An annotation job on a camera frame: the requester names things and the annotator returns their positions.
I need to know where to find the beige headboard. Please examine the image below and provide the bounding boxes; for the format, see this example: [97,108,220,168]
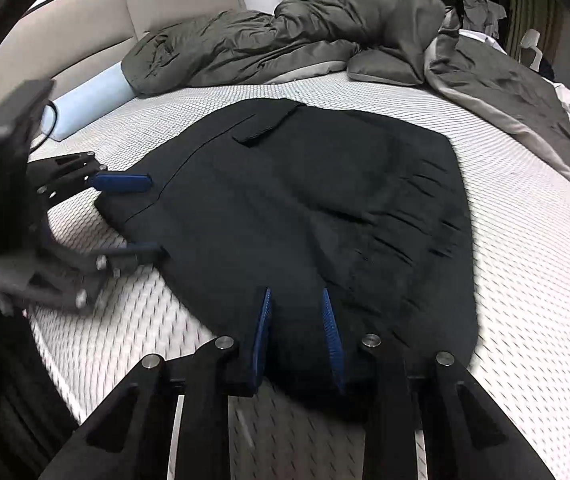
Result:
[0,0,246,126]

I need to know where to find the light blue pillow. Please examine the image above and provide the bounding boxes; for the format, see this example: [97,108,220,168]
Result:
[40,66,138,142]

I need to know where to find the black pants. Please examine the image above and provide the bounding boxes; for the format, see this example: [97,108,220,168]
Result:
[96,99,480,423]

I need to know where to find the black cable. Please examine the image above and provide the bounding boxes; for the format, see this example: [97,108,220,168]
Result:
[30,100,60,153]

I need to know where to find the olive curtain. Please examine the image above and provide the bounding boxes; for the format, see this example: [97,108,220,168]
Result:
[507,0,570,68]

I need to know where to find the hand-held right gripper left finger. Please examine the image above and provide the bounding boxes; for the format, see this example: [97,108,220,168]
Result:
[39,287,274,480]

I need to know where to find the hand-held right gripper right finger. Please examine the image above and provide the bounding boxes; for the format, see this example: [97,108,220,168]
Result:
[321,287,556,480]

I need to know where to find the pile of clothes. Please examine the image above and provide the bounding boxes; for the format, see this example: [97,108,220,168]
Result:
[445,0,508,41]

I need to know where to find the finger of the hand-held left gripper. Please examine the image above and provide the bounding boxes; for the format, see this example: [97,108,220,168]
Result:
[27,152,154,207]
[29,241,166,312]

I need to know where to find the dark green duvet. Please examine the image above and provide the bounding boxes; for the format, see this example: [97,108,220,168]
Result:
[121,0,570,188]

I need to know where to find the white printed blanket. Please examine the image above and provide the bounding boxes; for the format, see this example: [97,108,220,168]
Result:
[460,30,570,126]

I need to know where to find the white chair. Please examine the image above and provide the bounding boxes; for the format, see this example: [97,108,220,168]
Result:
[519,29,542,68]

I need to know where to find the white textured mattress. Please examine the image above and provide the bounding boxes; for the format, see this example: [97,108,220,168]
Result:
[27,67,570,480]

